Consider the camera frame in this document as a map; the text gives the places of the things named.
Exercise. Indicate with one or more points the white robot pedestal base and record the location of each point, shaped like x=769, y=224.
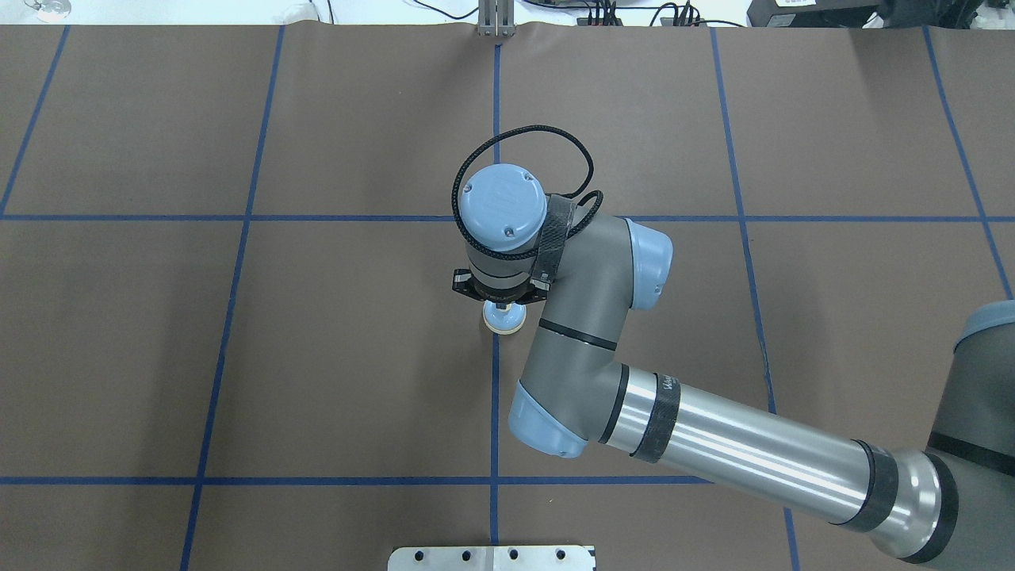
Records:
x=517, y=557

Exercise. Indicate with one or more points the clear glass object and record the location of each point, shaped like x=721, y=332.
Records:
x=50, y=11

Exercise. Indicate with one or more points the grey metal camera post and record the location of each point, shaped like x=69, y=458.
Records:
x=496, y=18

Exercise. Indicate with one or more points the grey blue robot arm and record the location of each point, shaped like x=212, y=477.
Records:
x=946, y=507

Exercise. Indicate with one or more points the blue cream call bell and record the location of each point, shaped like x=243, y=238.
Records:
x=504, y=319

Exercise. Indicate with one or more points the brown table mat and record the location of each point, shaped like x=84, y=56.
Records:
x=229, y=340

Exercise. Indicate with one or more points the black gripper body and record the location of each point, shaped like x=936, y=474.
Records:
x=465, y=285

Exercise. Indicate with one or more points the black equipment box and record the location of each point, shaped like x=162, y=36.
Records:
x=856, y=14

